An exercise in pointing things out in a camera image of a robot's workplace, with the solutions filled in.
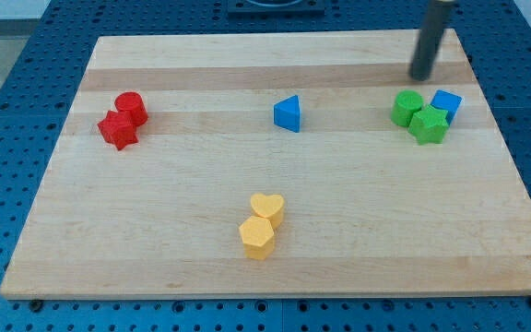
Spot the blue triangle block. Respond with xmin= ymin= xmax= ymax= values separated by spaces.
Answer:
xmin=273 ymin=95 xmax=301 ymax=133

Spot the blue cube block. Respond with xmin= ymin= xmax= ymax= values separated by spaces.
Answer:
xmin=431 ymin=89 xmax=463 ymax=125

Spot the yellow hexagon block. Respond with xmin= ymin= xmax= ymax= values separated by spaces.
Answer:
xmin=239 ymin=216 xmax=275 ymax=260

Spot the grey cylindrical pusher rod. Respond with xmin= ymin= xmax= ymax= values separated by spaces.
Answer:
xmin=408 ymin=0 xmax=455 ymax=81

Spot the red star block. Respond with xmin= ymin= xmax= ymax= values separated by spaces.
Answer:
xmin=97 ymin=111 xmax=138 ymax=150

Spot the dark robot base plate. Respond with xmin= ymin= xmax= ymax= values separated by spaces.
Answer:
xmin=226 ymin=0 xmax=325 ymax=18

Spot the green star block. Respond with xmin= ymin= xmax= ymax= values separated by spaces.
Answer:
xmin=407 ymin=104 xmax=450 ymax=145

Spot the wooden board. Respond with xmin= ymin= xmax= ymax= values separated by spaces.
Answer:
xmin=0 ymin=30 xmax=531 ymax=300

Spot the green cylinder block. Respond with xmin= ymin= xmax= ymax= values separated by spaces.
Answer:
xmin=390 ymin=89 xmax=424 ymax=127

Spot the yellow heart block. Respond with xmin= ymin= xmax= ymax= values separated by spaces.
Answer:
xmin=250 ymin=193 xmax=285 ymax=230

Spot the red cylinder block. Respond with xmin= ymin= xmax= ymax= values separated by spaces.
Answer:
xmin=114 ymin=91 xmax=148 ymax=127

